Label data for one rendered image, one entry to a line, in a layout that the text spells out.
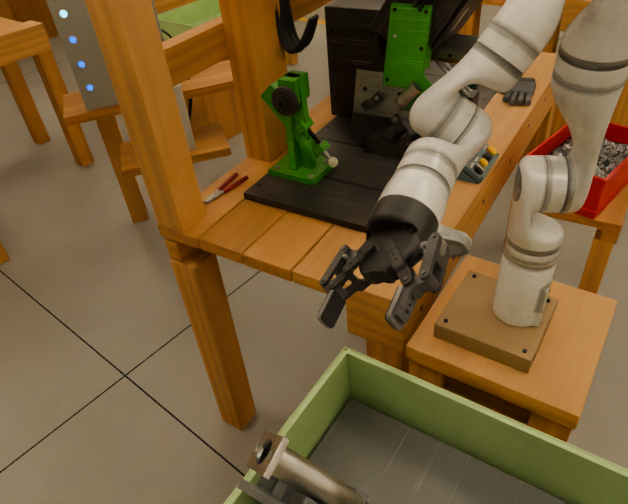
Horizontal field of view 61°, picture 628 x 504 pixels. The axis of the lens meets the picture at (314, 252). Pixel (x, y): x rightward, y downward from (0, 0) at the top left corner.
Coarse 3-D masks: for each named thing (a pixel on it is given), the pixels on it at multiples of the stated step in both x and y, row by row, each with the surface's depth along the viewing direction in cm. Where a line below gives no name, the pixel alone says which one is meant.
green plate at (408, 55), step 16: (400, 16) 140; (416, 16) 138; (400, 32) 142; (416, 32) 140; (400, 48) 143; (416, 48) 141; (400, 64) 145; (416, 64) 143; (384, 80) 149; (400, 80) 146
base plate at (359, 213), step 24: (432, 72) 199; (480, 96) 179; (336, 120) 174; (336, 144) 161; (360, 144) 159; (336, 168) 150; (360, 168) 148; (384, 168) 147; (264, 192) 143; (288, 192) 142; (312, 192) 141; (336, 192) 140; (360, 192) 139; (312, 216) 135; (336, 216) 131; (360, 216) 131
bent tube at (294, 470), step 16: (272, 432) 54; (256, 448) 55; (272, 448) 51; (288, 448) 53; (256, 464) 52; (272, 464) 50; (288, 464) 52; (304, 464) 53; (288, 480) 52; (304, 480) 52; (320, 480) 53; (336, 480) 54; (320, 496) 53; (336, 496) 53; (352, 496) 55
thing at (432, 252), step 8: (432, 240) 53; (440, 240) 53; (432, 248) 52; (448, 248) 54; (424, 256) 52; (432, 256) 51; (440, 256) 52; (448, 256) 53; (424, 264) 51; (432, 264) 51; (440, 264) 52; (424, 272) 50; (432, 272) 53; (440, 272) 52; (424, 280) 50; (440, 280) 51; (440, 288) 51
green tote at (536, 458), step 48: (336, 384) 90; (384, 384) 89; (432, 384) 83; (288, 432) 79; (432, 432) 89; (480, 432) 82; (528, 432) 76; (528, 480) 82; (576, 480) 76; (624, 480) 70
